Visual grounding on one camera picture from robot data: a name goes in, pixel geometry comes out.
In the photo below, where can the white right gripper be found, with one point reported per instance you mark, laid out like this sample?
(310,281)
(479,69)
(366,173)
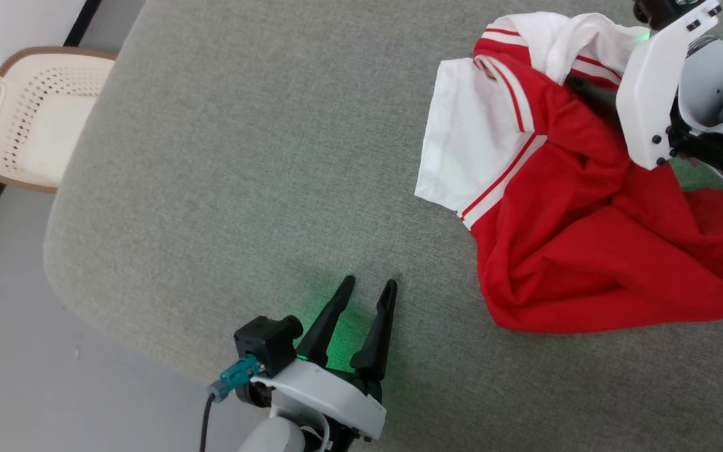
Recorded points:
(650,100)

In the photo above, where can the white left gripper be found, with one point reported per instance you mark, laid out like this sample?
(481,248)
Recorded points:
(330,392)

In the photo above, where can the red and white basketball jersey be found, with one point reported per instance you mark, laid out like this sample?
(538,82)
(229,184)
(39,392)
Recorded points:
(587,238)

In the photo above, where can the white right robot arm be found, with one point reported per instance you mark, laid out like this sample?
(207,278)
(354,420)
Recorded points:
(719,94)

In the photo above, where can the cream plastic laundry basket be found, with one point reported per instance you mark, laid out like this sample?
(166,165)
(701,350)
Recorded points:
(41,119)

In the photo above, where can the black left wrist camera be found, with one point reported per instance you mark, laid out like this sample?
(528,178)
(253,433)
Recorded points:
(267,342)

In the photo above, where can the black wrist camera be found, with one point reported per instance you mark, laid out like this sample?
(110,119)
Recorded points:
(267,342)
(663,11)

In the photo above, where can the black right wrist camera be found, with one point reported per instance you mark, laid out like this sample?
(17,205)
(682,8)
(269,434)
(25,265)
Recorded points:
(663,11)

